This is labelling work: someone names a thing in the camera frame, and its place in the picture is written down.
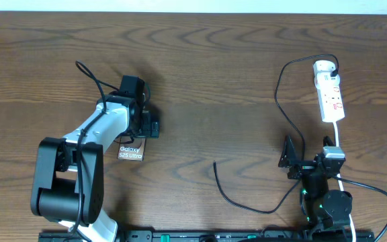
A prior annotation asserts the black USB charging cable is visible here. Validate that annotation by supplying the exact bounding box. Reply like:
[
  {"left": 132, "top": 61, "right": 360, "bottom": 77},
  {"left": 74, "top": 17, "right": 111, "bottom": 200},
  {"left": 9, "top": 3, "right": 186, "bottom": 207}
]
[{"left": 212, "top": 53, "right": 340, "bottom": 215}]

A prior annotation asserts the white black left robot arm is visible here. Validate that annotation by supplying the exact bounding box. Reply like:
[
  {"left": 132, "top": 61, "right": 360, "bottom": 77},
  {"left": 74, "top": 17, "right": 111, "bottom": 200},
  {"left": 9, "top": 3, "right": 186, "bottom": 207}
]
[{"left": 30, "top": 75, "right": 159, "bottom": 241}]

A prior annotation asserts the Galaxy S25 Ultra smartphone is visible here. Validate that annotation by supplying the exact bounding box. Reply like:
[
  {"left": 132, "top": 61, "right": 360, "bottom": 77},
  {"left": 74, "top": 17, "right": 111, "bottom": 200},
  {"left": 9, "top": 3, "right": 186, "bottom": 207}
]
[{"left": 117, "top": 136, "right": 146, "bottom": 161}]

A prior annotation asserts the white USB charger plug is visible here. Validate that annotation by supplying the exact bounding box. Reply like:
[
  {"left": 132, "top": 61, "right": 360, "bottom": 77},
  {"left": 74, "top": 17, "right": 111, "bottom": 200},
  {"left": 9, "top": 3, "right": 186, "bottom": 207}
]
[{"left": 314, "top": 71, "right": 340, "bottom": 90}]

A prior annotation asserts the white power strip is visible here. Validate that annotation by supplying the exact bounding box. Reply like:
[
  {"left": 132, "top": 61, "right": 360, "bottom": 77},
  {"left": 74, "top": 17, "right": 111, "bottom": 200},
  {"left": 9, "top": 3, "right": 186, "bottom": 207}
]
[{"left": 313, "top": 60, "right": 345, "bottom": 123}]

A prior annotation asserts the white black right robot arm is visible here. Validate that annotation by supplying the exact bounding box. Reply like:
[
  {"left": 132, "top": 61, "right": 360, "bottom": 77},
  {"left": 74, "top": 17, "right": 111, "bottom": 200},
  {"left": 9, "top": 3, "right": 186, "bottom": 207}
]
[{"left": 278, "top": 136, "right": 352, "bottom": 233}]

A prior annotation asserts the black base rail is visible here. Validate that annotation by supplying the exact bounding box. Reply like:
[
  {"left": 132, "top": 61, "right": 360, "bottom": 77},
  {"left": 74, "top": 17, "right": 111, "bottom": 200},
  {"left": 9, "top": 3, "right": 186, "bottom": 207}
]
[{"left": 38, "top": 229, "right": 376, "bottom": 242}]

